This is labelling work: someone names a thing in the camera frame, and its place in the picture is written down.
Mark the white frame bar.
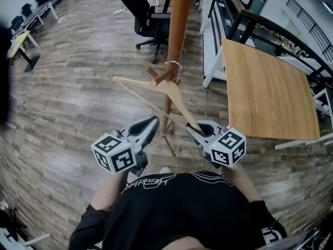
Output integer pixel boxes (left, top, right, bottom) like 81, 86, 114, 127
19, 233, 52, 247

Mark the wooden table with white legs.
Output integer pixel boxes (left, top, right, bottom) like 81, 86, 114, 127
202, 38, 333, 151

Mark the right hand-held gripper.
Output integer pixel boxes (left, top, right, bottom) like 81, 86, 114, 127
185, 120, 247, 169

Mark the white metal shelf frame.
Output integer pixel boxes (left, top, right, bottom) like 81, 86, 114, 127
198, 0, 227, 82

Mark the dark desk with white legs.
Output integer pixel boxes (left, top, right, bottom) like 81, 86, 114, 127
12, 0, 59, 34

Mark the black-top table with white legs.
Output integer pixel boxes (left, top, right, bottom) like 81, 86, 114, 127
312, 86, 333, 120

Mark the brown wooden coat rack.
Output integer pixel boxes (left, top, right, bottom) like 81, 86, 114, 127
145, 0, 204, 158

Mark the black barred wall railing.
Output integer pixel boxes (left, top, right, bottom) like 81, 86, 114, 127
286, 0, 333, 62

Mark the person's left forearm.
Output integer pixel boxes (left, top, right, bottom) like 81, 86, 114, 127
91, 172, 130, 214

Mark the black printed t-shirt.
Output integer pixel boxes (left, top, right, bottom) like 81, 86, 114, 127
68, 171, 288, 250

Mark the white floor cable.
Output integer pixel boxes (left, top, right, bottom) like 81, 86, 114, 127
62, 9, 117, 23

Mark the bundle of white cables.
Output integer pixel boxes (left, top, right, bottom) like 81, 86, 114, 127
306, 139, 325, 156

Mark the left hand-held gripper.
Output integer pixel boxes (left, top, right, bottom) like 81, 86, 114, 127
91, 115, 160, 178

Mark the black curved metal railing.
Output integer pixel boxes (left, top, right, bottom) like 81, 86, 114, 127
215, 0, 333, 88

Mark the person's right forearm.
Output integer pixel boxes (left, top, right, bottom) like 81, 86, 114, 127
223, 164, 262, 203

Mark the wooden hanger with metal hook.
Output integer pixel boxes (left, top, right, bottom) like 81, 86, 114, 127
111, 60, 202, 132

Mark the black mesh office chair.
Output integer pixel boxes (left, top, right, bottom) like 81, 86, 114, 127
118, 0, 171, 64

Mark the yellowish desk with black base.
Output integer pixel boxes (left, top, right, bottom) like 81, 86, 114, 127
7, 31, 41, 73

